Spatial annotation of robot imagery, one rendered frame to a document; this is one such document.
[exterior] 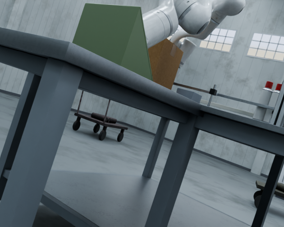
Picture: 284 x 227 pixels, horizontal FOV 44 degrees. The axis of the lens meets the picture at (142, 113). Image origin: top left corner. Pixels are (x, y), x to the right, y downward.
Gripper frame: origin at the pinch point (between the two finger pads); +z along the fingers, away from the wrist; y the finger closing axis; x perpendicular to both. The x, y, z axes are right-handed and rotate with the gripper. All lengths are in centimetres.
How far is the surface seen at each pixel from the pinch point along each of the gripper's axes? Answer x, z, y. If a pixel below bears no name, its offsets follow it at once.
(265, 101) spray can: -2, -27, 59
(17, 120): -62, 54, -20
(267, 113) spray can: -2, -23, 64
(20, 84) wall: 434, 322, -719
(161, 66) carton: -33.8, -12.3, 17.4
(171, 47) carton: -29.8, -22.7, 13.1
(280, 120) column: -17, -24, 75
